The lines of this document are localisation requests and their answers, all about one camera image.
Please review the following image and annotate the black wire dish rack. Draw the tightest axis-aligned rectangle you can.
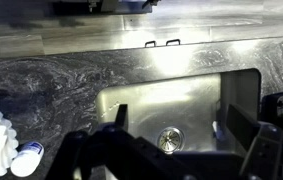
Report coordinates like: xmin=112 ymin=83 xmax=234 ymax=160
xmin=260 ymin=88 xmax=283 ymax=134

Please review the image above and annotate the metal sink drain strainer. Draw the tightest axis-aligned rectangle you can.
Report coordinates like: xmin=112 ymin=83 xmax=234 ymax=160
xmin=156 ymin=126 xmax=185 ymax=155

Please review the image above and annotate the metal cabinet door handle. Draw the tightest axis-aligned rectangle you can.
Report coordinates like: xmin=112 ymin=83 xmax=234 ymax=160
xmin=144 ymin=40 xmax=157 ymax=48
xmin=165 ymin=38 xmax=181 ymax=46

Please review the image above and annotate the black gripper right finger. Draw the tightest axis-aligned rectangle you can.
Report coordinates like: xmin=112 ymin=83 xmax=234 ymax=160
xmin=225 ymin=103 xmax=283 ymax=180

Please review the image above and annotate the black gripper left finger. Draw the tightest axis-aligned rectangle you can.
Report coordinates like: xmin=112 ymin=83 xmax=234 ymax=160
xmin=72 ymin=103 xmax=129 ymax=180

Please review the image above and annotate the stainless steel sink basin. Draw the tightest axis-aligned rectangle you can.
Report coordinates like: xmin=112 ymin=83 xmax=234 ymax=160
xmin=94 ymin=68 xmax=261 ymax=158

